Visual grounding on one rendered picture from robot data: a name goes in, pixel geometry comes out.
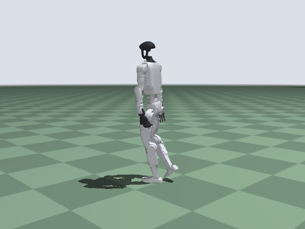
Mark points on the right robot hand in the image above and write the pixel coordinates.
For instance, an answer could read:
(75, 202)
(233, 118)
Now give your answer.
(162, 116)

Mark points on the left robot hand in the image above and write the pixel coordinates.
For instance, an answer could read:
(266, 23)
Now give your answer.
(144, 120)

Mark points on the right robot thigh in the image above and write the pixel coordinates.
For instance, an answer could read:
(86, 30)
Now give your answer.
(154, 137)

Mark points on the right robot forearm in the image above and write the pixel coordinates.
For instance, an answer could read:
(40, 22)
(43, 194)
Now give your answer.
(159, 96)

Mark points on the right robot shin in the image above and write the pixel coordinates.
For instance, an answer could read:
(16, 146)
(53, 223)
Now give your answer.
(162, 153)

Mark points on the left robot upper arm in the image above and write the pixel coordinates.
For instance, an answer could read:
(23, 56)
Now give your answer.
(141, 70)

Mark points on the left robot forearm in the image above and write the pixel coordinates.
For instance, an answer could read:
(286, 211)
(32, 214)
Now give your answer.
(139, 97)

